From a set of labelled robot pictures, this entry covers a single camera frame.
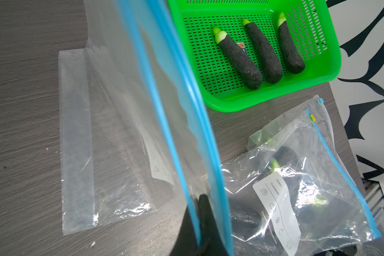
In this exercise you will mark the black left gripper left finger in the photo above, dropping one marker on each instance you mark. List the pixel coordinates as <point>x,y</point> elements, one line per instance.
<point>186,244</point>

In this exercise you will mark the blue barcode sticker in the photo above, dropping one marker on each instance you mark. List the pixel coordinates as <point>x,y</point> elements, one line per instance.
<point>242,46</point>

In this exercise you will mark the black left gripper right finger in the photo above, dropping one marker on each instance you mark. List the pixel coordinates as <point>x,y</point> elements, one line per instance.
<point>211,243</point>

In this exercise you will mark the lifted clear zip-top bag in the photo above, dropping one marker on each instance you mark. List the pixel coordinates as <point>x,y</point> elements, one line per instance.
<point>316,107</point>

